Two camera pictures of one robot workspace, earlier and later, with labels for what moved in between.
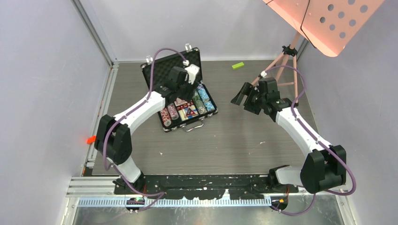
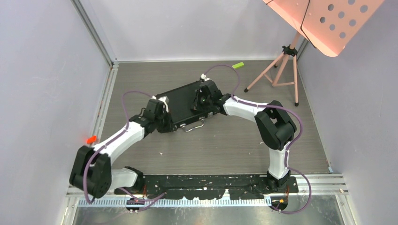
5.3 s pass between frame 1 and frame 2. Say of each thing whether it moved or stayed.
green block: stayed
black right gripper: moved
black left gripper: moved
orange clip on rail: stayed
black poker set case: moved
